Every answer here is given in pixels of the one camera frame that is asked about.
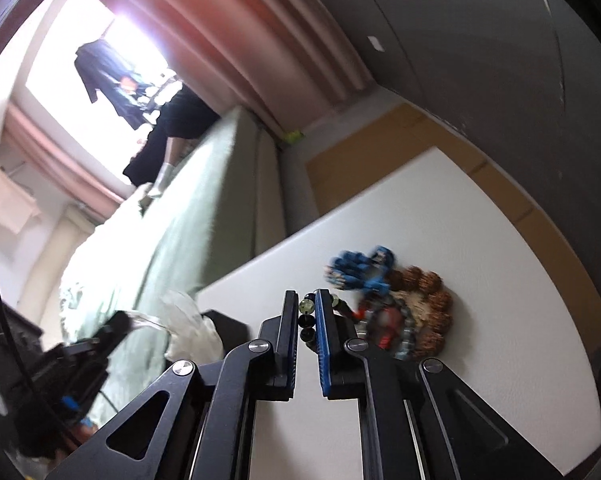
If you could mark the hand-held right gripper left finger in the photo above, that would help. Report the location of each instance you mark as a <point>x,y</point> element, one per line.
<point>291,340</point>

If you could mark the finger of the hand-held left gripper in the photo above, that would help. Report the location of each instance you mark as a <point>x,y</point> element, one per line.
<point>111,331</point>

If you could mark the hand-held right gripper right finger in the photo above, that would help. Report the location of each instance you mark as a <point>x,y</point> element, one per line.
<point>322,345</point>

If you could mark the black box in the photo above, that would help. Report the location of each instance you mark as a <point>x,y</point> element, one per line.
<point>228,330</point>

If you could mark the white plastic bag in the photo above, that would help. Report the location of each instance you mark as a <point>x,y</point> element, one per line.
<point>193,327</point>

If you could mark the white bed mattress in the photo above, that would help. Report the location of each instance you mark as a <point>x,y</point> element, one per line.
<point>263,185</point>

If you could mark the beige cloth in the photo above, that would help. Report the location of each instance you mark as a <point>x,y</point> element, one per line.
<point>5,200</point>

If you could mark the grey sock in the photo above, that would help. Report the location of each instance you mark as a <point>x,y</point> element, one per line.
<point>161,177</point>

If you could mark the narrow pink curtain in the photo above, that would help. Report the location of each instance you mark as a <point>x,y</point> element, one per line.
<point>60,165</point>

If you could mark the small yellow-green object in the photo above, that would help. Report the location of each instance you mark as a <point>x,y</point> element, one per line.
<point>293,136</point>

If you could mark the black cloth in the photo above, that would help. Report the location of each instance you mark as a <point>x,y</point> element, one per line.
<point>180,120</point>

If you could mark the hanging dark garment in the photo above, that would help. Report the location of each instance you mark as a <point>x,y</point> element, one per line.
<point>108,77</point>

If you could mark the wide pink curtain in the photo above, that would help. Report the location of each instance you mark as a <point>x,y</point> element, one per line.
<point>240,25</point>

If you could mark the white wall sticker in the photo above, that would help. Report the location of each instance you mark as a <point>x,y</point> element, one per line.
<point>376,43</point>

